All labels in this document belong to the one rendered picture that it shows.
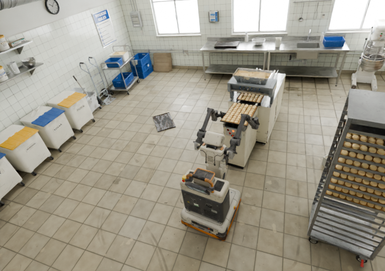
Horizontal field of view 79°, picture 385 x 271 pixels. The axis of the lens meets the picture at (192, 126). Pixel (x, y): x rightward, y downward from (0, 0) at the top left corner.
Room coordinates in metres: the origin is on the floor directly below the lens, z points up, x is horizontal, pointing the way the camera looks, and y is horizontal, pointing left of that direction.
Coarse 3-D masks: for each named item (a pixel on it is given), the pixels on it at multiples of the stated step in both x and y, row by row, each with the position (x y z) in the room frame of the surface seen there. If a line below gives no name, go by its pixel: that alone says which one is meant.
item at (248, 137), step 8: (256, 112) 3.03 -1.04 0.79; (224, 128) 2.72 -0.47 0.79; (248, 128) 2.67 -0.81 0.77; (248, 136) 2.68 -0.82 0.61; (256, 136) 3.13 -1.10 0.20; (224, 144) 2.73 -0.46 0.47; (240, 144) 2.59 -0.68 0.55; (248, 144) 2.70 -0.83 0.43; (240, 152) 2.59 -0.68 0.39; (248, 152) 2.72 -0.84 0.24; (232, 160) 2.66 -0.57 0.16; (240, 160) 2.59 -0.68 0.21
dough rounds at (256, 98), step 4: (240, 96) 3.36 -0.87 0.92; (244, 96) 3.35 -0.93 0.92; (248, 96) 3.34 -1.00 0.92; (252, 96) 3.31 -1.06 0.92; (256, 96) 3.29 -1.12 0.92; (260, 96) 3.27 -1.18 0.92; (248, 100) 3.24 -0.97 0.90; (252, 100) 3.22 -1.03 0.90; (256, 100) 3.20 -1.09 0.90; (260, 100) 3.18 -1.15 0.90
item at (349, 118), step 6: (348, 120) 1.33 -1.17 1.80; (348, 126) 1.32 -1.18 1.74; (342, 132) 1.36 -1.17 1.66; (342, 138) 1.33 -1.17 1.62; (342, 144) 1.32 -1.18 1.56; (336, 150) 1.34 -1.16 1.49; (336, 156) 1.33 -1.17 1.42; (336, 162) 1.32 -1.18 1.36; (330, 168) 1.33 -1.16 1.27; (330, 174) 1.33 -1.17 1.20; (324, 186) 1.33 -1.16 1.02; (324, 192) 1.32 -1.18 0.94; (318, 204) 1.33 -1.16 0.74; (318, 210) 1.32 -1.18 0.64; (312, 222) 1.33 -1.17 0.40; (312, 228) 1.32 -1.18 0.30
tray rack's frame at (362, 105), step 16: (352, 96) 1.60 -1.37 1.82; (368, 96) 1.57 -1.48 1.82; (384, 96) 1.54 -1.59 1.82; (352, 112) 1.39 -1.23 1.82; (368, 112) 1.36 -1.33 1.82; (384, 112) 1.34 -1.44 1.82; (320, 208) 1.63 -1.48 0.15; (320, 224) 1.43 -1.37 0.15; (336, 224) 1.40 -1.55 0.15; (352, 224) 1.37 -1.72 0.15; (368, 224) 1.35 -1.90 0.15; (320, 240) 1.26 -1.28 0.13; (336, 240) 1.22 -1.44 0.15; (352, 240) 1.20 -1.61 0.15; (368, 240) 1.17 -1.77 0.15; (384, 240) 0.99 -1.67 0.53; (368, 256) 1.02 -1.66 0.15
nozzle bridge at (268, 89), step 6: (234, 78) 3.53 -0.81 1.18; (270, 78) 3.35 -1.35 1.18; (228, 84) 3.41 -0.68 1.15; (234, 84) 3.35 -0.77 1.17; (240, 84) 3.30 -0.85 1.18; (246, 84) 3.27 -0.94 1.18; (252, 84) 3.24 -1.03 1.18; (258, 84) 3.22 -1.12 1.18; (270, 84) 3.16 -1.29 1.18; (276, 84) 3.28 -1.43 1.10; (228, 90) 3.41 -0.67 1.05; (234, 90) 3.39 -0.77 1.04; (246, 90) 3.33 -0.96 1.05; (258, 90) 3.22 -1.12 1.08; (264, 90) 3.17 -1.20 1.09; (270, 90) 3.04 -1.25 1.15; (270, 96) 3.04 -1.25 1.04; (270, 102) 3.13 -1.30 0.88
